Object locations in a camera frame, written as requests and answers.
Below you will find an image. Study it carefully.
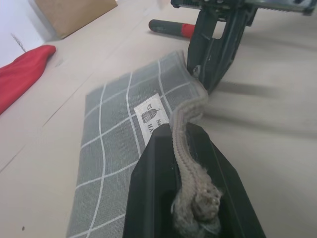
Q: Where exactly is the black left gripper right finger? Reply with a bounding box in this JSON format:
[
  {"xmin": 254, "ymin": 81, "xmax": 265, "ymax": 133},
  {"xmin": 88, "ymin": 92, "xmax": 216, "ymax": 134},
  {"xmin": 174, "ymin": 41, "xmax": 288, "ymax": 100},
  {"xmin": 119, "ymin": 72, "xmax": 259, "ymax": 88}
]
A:
[{"xmin": 187, "ymin": 123, "xmax": 267, "ymax": 238}]

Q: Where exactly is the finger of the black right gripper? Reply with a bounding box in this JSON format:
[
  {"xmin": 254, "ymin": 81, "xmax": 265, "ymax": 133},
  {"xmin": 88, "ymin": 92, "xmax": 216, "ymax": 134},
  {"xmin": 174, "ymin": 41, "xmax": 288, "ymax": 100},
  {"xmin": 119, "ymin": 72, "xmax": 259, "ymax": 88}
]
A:
[
  {"xmin": 186, "ymin": 6, "xmax": 234, "ymax": 81},
  {"xmin": 201, "ymin": 7, "xmax": 259, "ymax": 94}
]

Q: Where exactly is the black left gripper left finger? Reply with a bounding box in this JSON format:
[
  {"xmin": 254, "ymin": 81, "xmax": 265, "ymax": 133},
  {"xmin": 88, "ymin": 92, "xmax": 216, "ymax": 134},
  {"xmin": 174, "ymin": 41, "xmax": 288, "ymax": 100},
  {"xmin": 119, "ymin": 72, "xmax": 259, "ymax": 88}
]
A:
[{"xmin": 123, "ymin": 123, "xmax": 179, "ymax": 238}]

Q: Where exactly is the grey grid fabric zipper pouch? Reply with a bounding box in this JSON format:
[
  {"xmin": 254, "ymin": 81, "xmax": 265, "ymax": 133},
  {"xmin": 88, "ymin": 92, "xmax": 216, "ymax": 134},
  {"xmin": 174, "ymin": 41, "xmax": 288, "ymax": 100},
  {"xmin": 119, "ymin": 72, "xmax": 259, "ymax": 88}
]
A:
[{"xmin": 67, "ymin": 50, "xmax": 223, "ymax": 238}]

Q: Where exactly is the grey marker with red cap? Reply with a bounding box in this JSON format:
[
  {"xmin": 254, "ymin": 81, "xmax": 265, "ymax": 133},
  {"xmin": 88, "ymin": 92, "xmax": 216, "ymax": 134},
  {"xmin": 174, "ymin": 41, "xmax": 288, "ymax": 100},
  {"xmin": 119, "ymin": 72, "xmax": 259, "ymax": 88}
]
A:
[{"xmin": 148, "ymin": 19, "xmax": 197, "ymax": 38}]

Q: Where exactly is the brown cardboard box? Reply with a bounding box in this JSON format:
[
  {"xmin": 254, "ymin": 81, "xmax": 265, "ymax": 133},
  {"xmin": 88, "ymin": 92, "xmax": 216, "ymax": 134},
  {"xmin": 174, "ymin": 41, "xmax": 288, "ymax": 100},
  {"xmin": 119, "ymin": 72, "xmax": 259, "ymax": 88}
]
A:
[{"xmin": 34, "ymin": 0, "xmax": 118, "ymax": 40}]

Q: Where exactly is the red cloth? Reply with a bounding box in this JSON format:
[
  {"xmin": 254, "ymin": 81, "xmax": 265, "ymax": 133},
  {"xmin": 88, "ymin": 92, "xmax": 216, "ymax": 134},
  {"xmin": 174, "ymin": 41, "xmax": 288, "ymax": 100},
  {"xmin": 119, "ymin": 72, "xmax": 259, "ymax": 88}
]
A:
[{"xmin": 0, "ymin": 44, "xmax": 56, "ymax": 115}]

